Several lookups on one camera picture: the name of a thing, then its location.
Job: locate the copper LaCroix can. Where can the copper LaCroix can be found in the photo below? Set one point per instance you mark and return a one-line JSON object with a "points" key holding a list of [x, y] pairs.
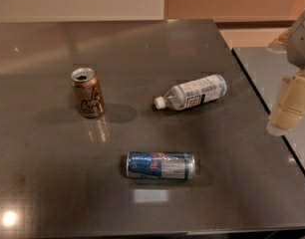
{"points": [[88, 92]]}

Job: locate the grey side table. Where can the grey side table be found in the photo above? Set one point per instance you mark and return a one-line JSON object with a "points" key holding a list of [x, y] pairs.
{"points": [[267, 72]]}

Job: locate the blue silver Red Bull can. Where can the blue silver Red Bull can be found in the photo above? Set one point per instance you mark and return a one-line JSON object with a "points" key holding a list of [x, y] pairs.
{"points": [[160, 165]]}

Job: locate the clear plastic water bottle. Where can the clear plastic water bottle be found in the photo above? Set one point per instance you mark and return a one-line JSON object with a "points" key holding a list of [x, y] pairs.
{"points": [[193, 93]]}

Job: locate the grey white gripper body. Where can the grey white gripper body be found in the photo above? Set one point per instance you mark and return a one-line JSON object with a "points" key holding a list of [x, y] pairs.
{"points": [[301, 45]]}

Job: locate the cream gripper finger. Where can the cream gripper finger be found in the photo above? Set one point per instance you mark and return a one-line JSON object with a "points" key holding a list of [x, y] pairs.
{"points": [[289, 107], [279, 44]]}

